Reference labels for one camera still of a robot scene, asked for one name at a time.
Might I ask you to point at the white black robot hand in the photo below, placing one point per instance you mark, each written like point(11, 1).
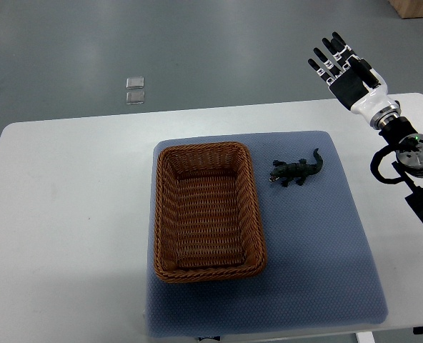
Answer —
point(361, 90)

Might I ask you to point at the dark toy crocodile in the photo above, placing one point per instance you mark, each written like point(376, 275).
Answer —
point(298, 172)

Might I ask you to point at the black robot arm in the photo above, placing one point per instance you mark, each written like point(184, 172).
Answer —
point(401, 160)

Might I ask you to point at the brown wicker basket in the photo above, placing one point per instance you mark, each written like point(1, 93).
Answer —
point(207, 223)

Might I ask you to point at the wooden box corner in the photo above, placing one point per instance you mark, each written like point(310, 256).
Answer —
point(408, 9)

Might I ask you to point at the upper metal floor plate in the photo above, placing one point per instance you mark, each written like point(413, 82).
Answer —
point(135, 82)

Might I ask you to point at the metal floor plate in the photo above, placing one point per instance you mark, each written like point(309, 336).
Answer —
point(135, 82)
point(135, 97)

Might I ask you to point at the lower metal floor plate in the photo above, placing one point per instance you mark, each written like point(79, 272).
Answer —
point(135, 97)

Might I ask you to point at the blue grey fabric mat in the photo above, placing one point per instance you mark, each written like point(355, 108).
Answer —
point(320, 270)

